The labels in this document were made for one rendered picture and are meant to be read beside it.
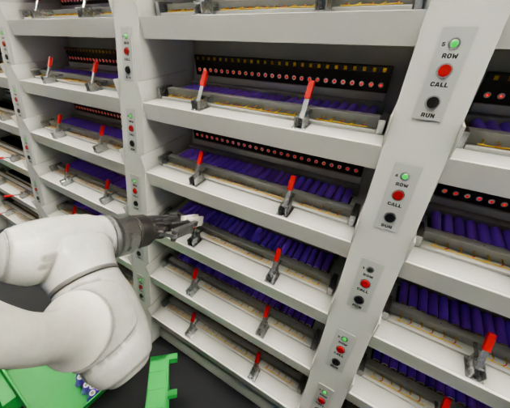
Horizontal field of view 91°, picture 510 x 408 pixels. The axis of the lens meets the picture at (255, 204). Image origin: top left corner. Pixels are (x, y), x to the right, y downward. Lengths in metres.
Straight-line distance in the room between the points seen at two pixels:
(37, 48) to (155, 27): 0.76
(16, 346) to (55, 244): 0.17
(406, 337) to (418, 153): 0.39
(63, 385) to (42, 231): 0.76
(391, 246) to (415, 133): 0.20
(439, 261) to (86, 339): 0.57
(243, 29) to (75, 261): 0.51
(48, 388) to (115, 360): 0.74
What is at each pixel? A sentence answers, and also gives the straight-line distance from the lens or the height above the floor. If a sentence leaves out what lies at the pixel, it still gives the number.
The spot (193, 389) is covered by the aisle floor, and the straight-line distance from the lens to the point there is 1.12.
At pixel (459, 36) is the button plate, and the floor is 1.09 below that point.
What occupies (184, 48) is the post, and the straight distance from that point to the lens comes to 0.90.
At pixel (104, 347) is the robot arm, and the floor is 0.64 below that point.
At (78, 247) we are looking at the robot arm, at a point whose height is 0.72.
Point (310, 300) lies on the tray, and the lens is 0.66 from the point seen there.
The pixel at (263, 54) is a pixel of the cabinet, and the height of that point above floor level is 1.09.
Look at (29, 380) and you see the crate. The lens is 1.19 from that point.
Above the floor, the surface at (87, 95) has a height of 0.92.
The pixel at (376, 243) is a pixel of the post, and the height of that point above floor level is 0.75.
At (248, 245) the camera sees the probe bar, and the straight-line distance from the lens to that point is 0.73.
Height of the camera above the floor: 0.97
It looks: 22 degrees down
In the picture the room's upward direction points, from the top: 8 degrees clockwise
